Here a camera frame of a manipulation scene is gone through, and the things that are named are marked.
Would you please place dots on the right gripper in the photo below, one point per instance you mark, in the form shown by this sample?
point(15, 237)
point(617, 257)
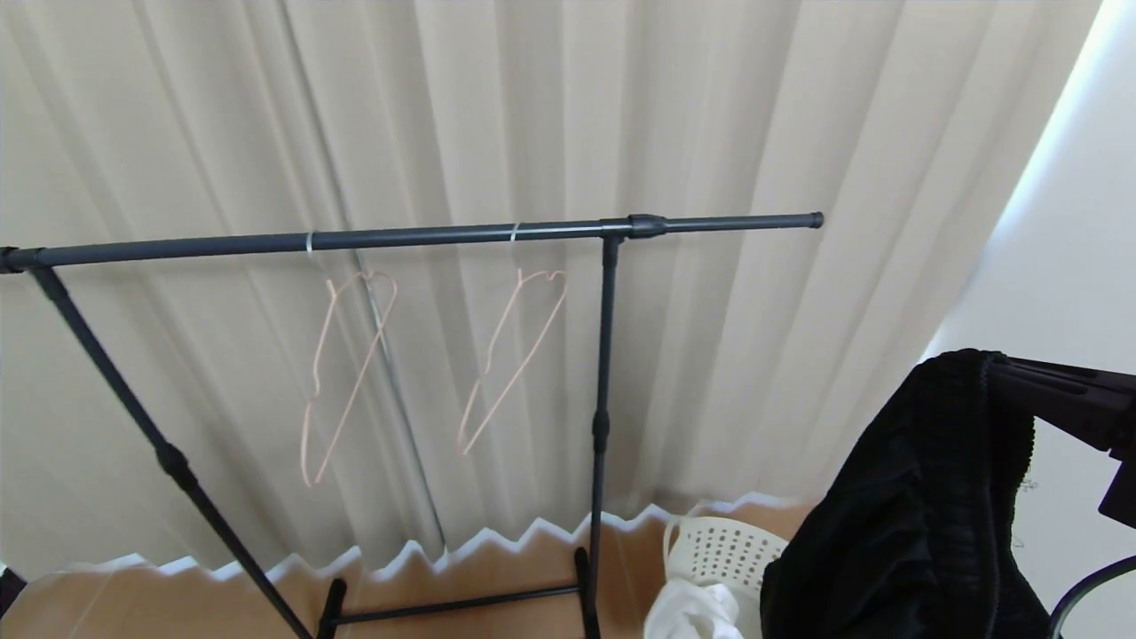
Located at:
point(1123, 488)

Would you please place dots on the black shorts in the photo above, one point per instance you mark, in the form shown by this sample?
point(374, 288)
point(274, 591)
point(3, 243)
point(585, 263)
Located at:
point(905, 515)

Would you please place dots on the white printed t-shirt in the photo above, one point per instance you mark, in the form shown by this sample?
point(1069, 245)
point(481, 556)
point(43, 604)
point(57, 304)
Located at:
point(697, 617)

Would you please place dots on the pink clothes hanger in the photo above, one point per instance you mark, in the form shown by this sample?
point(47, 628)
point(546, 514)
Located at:
point(515, 374)
point(351, 390)

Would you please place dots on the white laundry basket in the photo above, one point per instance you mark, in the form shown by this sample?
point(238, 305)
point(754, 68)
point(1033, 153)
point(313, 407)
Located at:
point(728, 550)

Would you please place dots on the black clothes rack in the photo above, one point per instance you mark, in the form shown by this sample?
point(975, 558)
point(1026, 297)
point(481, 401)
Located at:
point(399, 238)

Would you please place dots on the beige curtain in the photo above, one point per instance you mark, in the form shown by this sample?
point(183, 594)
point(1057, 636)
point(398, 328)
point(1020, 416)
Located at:
point(710, 106)

